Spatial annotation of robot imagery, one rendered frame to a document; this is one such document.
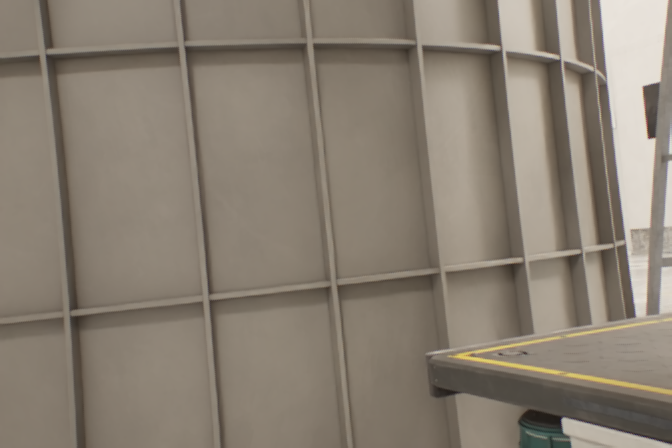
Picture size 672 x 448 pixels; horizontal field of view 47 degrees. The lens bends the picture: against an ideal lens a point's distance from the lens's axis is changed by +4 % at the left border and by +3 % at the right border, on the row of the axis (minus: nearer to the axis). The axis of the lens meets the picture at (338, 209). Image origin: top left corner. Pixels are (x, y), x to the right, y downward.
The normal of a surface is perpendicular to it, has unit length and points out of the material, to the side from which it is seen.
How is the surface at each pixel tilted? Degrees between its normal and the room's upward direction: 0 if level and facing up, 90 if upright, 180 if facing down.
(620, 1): 90
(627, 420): 90
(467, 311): 90
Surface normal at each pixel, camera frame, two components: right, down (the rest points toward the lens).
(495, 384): -0.89, 0.07
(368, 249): 0.36, -0.08
